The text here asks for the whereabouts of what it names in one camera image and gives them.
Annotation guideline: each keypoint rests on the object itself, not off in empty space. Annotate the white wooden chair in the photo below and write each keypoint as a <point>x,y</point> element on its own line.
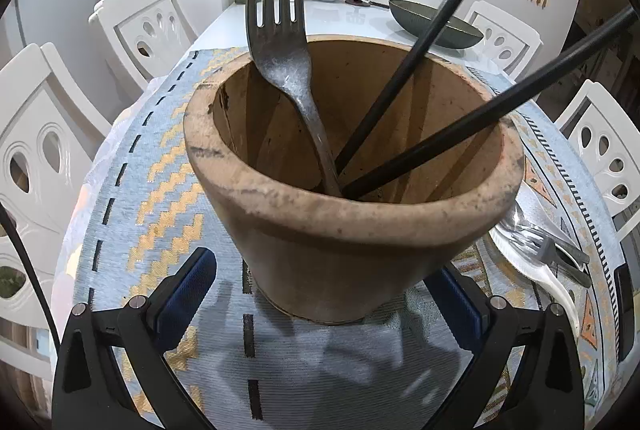
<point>590,110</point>
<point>520,35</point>
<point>45,110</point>
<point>130,10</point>

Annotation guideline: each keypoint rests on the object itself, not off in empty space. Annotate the grey refrigerator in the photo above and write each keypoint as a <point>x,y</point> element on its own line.
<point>55,5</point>

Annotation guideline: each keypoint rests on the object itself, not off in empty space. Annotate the dark green bowl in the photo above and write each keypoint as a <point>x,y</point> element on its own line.
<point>415,18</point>

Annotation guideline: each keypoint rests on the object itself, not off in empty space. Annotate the patterned blue tablecloth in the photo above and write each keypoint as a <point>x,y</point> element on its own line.
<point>165,190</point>

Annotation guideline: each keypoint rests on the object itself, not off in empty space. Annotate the bamboo utensil holder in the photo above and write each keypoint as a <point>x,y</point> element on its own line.
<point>340,255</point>

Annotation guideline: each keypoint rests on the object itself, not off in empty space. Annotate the metal fork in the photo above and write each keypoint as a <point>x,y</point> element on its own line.
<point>280,55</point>
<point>545,252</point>

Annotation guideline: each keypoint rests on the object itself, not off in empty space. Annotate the small black stick object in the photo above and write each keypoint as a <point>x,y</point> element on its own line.
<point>380,4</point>

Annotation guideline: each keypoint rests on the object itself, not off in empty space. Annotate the metal spoon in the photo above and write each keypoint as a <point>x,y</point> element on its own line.
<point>530,217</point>

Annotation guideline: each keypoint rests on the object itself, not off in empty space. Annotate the single black chopstick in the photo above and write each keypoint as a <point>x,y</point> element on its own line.
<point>430,35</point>
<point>500,103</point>

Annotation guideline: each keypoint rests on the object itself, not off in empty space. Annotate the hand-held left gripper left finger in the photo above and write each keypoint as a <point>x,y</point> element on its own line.
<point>187,295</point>

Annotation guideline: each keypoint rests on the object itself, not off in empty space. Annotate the white rice paddle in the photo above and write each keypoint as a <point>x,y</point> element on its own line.
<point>530,260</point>

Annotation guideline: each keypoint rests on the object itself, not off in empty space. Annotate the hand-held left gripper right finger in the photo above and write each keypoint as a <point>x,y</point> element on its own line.
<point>460,310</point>

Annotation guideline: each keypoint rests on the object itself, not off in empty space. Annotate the dark rectangular object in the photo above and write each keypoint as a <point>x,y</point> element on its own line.
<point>625,310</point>

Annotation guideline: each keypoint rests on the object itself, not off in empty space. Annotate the pale floral table cover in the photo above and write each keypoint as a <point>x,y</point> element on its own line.
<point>95,160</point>

